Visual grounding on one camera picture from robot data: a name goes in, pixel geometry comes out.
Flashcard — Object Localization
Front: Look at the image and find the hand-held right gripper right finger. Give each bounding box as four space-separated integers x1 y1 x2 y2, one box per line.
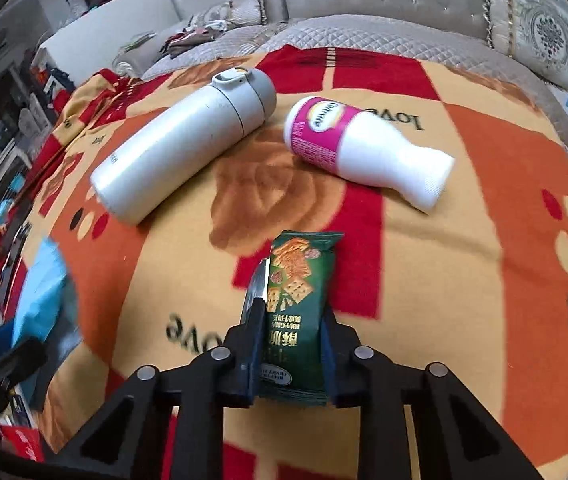
320 305 544 480

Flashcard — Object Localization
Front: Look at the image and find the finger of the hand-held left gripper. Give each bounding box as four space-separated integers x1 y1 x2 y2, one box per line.
0 338 48 387

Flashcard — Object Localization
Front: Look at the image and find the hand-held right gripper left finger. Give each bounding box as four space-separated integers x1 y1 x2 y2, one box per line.
56 297 267 480

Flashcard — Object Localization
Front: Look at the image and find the teal cloth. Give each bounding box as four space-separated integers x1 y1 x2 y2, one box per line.
11 237 71 396

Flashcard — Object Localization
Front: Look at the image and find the green cracker packet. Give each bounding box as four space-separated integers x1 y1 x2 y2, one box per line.
240 230 345 407

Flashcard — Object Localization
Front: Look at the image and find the red box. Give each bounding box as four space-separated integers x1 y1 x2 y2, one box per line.
0 425 46 463

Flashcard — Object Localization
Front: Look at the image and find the orange red printed blanket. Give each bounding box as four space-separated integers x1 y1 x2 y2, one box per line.
0 45 568 480

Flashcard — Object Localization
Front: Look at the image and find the white bottle with pink label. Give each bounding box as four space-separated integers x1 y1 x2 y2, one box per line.
284 96 456 212

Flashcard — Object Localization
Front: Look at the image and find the white thermos bottle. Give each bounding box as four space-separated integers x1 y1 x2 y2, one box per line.
89 66 278 226

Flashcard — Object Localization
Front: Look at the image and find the pile of clothes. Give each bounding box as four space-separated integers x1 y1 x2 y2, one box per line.
161 22 225 57

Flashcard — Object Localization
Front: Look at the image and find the white cabinet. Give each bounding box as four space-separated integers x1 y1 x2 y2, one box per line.
39 0 189 86

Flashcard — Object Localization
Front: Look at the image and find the small ornate beige cushion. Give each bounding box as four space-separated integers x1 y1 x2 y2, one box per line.
199 0 269 28

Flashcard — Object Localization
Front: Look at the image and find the large ornate beige cushion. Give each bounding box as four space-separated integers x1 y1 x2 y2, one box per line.
484 0 568 93

